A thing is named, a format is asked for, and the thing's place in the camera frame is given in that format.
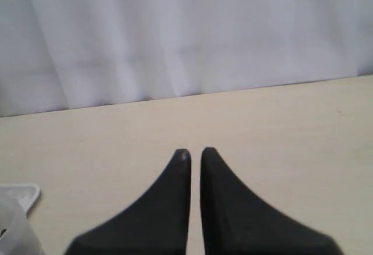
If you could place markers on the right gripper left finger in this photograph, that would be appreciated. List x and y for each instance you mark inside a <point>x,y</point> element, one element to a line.
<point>156,223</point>

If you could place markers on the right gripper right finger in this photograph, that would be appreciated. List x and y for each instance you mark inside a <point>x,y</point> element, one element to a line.
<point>237,221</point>

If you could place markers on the clear plastic container with label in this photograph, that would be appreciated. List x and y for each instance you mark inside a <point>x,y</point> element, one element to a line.
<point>17,235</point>

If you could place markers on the white curtain backdrop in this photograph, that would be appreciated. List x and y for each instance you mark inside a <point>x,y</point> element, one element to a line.
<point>67,54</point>

